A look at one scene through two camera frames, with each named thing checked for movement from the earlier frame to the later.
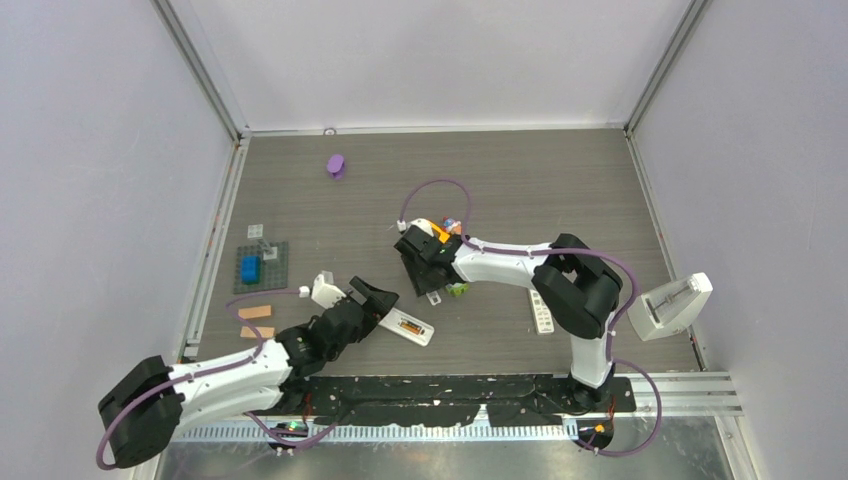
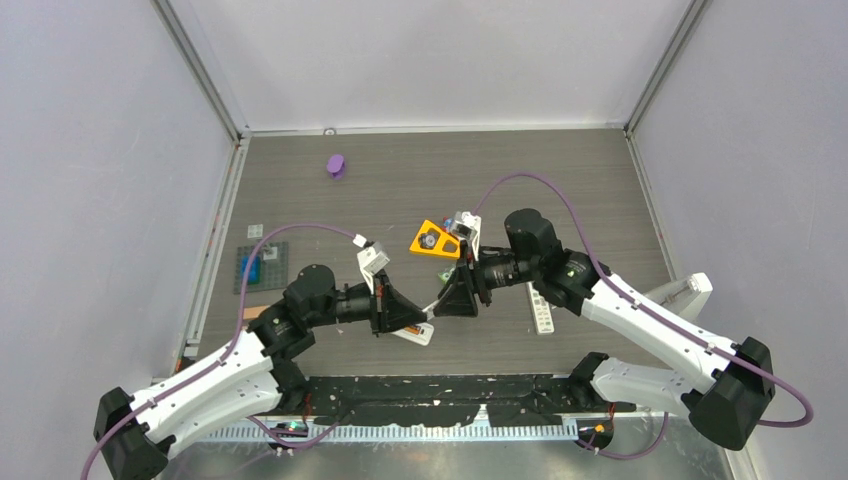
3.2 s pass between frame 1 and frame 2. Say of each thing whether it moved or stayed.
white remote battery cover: moved
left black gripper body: moved
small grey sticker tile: stayed
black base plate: stayed
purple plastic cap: stayed
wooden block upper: stayed
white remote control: stayed
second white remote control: stayed
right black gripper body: moved
